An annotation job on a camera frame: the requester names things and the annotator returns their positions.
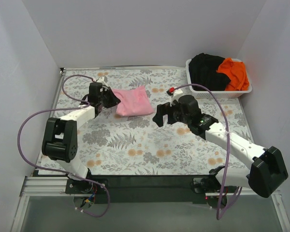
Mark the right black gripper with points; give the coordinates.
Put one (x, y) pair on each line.
(167, 113)

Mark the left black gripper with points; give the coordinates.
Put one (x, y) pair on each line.
(107, 97)

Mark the pink t-shirt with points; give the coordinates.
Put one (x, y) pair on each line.
(134, 102)

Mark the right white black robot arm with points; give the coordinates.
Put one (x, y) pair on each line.
(266, 167)

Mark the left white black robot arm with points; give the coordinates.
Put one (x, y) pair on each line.
(60, 141)

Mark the white plastic laundry basket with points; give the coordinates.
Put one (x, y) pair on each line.
(217, 94)

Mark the floral patterned table mat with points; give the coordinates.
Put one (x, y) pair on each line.
(114, 144)

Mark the black t-shirt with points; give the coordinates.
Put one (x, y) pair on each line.
(203, 70)

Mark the orange t-shirt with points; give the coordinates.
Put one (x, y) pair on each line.
(236, 72)

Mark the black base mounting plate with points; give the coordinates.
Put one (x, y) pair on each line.
(158, 188)

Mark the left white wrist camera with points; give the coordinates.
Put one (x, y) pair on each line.
(102, 80)

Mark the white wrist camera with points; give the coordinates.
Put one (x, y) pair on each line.
(102, 80)
(175, 94)

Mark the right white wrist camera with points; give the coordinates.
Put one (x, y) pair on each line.
(175, 94)

